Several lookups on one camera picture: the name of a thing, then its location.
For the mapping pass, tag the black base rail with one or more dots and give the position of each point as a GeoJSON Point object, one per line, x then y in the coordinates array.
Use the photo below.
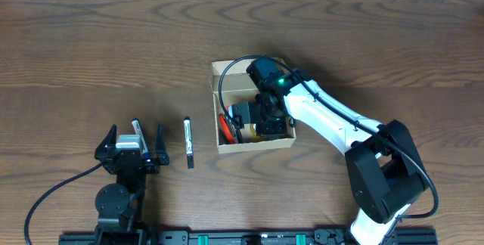
{"type": "Point", "coordinates": [322, 236]}

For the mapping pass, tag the yellow tape roll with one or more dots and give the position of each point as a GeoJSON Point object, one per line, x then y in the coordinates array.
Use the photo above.
{"type": "Point", "coordinates": [249, 135]}

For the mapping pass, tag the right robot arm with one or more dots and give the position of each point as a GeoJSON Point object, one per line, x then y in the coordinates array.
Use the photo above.
{"type": "Point", "coordinates": [386, 173]}

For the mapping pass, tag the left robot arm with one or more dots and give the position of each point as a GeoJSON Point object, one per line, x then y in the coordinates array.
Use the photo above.
{"type": "Point", "coordinates": [120, 204]}

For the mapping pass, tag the blue marker pen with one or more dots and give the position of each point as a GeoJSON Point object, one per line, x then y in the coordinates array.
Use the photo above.
{"type": "Point", "coordinates": [138, 131]}

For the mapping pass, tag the open cardboard box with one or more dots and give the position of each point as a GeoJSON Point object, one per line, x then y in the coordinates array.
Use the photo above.
{"type": "Point", "coordinates": [238, 87]}

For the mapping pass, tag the red stapler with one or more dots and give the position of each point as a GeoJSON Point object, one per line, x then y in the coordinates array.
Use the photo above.
{"type": "Point", "coordinates": [231, 133]}

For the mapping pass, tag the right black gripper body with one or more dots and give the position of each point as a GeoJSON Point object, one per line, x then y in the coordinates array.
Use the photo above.
{"type": "Point", "coordinates": [265, 125]}

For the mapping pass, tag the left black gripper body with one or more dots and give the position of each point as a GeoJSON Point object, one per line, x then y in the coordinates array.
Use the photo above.
{"type": "Point", "coordinates": [151, 168]}

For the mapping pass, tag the black marker pen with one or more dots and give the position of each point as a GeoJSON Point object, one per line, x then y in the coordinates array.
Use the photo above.
{"type": "Point", "coordinates": [188, 142]}

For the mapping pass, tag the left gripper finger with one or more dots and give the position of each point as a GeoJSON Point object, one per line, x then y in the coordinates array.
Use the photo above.
{"type": "Point", "coordinates": [109, 142]}
{"type": "Point", "coordinates": [160, 147]}

